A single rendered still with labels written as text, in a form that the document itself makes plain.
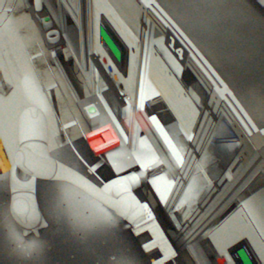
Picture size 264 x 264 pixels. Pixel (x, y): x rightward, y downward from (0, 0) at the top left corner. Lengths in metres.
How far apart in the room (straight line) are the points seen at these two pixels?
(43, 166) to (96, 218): 0.79
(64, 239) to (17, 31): 2.59
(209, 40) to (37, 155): 0.83
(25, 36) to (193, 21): 3.00
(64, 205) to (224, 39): 1.49
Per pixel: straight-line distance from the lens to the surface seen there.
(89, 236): 2.23
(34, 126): 1.60
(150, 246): 2.01
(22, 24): 4.22
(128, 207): 1.81
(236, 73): 1.14
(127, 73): 1.63
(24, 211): 2.04
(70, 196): 2.31
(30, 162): 1.52
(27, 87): 3.59
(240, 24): 1.30
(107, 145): 2.11
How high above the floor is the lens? 2.86
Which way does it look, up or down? 62 degrees down
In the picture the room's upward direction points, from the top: 6 degrees clockwise
